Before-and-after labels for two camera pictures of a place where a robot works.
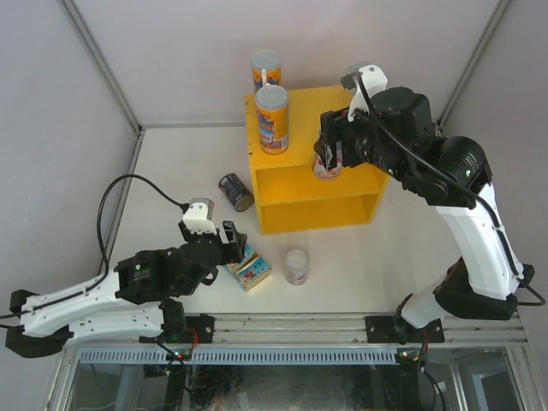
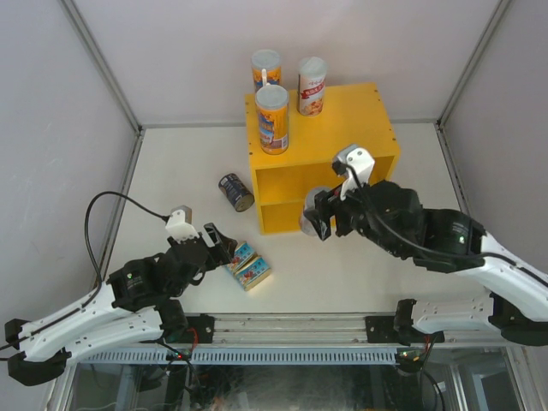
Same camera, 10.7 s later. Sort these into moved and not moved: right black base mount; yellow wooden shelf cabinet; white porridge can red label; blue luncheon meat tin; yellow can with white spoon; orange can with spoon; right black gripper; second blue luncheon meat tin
Moved: white porridge can red label; right black gripper
Not moved: blue luncheon meat tin; yellow can with white spoon; orange can with spoon; second blue luncheon meat tin; yellow wooden shelf cabinet; right black base mount
